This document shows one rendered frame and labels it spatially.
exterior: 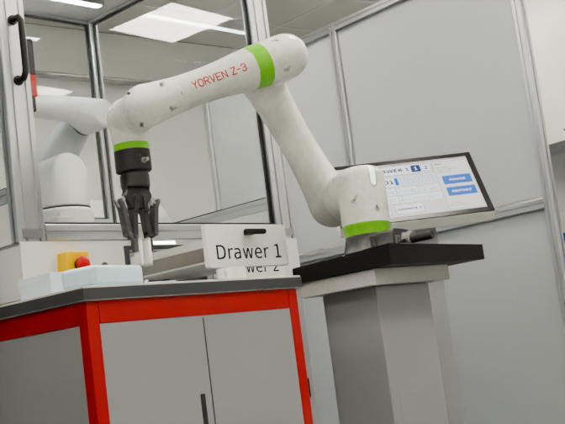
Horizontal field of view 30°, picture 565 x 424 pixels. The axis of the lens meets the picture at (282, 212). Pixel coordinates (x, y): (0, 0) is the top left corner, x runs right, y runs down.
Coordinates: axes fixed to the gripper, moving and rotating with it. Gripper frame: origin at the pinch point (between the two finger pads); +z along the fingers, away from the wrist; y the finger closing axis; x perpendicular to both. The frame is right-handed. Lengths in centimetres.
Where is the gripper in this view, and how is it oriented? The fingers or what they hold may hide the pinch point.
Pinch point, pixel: (142, 252)
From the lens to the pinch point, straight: 268.5
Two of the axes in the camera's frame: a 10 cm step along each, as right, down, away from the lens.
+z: 1.3, 9.8, -1.4
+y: 7.2, 0.0, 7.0
